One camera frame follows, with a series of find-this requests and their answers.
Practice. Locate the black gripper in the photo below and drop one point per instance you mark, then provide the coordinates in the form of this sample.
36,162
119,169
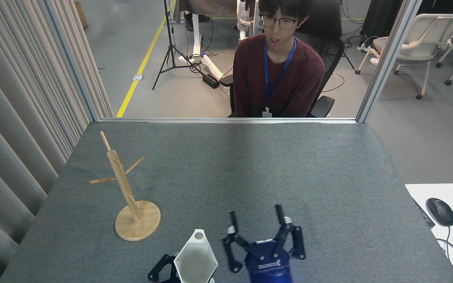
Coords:
267,263

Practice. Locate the white hexagonal cup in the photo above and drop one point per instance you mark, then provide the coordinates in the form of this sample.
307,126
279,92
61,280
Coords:
195,259

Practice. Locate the wooden cup rack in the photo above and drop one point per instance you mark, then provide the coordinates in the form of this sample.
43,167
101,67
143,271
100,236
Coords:
122,179

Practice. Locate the grey table cloth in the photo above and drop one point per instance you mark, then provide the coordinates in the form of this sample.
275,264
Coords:
230,177

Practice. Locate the black power adapter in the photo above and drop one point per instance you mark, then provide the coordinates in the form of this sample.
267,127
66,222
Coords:
210,81

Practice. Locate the person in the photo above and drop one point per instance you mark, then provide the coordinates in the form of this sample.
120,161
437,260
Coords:
277,82

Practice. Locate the white stand on wheels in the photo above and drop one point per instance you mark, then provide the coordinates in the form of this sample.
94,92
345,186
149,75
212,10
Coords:
210,65

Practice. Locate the silver floor outlet plate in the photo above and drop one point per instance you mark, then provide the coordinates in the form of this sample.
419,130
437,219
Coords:
138,78

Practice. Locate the yellow floor tape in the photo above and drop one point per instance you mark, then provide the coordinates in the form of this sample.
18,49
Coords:
142,67

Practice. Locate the black tripod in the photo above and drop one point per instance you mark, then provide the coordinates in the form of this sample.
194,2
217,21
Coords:
169,43

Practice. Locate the black computer mouse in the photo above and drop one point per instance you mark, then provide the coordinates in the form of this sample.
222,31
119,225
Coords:
441,211

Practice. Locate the black office chair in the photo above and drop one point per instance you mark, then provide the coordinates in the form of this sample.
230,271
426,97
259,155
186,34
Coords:
328,43

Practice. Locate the black glasses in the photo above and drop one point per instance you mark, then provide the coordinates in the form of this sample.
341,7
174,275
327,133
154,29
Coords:
279,22

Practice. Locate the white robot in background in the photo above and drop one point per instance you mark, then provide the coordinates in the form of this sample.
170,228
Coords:
248,15

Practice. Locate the grey pleated curtain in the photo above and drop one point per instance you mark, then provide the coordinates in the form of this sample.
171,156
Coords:
14,98

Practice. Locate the cardboard box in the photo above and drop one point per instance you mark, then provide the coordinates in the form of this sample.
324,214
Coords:
80,15

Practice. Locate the white office chair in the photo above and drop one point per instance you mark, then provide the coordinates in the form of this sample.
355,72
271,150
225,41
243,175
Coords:
423,43

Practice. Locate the silver frame rail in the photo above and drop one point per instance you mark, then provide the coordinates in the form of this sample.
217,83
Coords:
210,120

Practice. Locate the silver frame post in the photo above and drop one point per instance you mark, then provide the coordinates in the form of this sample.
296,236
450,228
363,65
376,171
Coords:
387,59

